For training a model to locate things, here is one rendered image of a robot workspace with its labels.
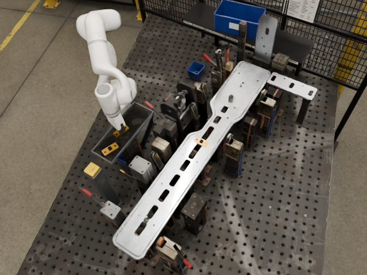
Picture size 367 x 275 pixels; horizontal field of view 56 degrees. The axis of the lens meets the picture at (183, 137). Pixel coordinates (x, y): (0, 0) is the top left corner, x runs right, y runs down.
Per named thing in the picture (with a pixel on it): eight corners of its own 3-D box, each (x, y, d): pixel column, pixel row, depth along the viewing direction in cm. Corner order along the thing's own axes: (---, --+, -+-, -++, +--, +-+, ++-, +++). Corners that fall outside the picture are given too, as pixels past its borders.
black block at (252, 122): (252, 154, 222) (256, 129, 198) (237, 147, 226) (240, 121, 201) (257, 145, 226) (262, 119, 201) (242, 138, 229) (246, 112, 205)
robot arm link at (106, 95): (120, 98, 168) (101, 101, 168) (113, 80, 157) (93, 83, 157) (122, 112, 164) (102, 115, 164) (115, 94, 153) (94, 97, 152)
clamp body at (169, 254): (182, 280, 185) (176, 265, 155) (160, 265, 190) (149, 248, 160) (193, 263, 190) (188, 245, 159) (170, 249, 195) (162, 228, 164)
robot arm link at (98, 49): (123, 42, 167) (134, 103, 166) (90, 48, 166) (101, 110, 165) (120, 35, 158) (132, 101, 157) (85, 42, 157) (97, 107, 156)
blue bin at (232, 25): (256, 40, 230) (258, 24, 219) (213, 29, 238) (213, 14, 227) (264, 24, 237) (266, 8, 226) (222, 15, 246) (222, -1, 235)
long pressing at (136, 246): (144, 265, 163) (143, 265, 161) (107, 240, 170) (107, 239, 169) (272, 72, 219) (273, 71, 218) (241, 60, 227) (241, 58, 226)
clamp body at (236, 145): (237, 182, 213) (240, 154, 184) (219, 173, 217) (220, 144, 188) (244, 170, 217) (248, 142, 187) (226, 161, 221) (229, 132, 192)
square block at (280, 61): (275, 100, 243) (284, 64, 213) (265, 96, 246) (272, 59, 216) (280, 93, 247) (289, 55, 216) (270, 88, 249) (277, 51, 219)
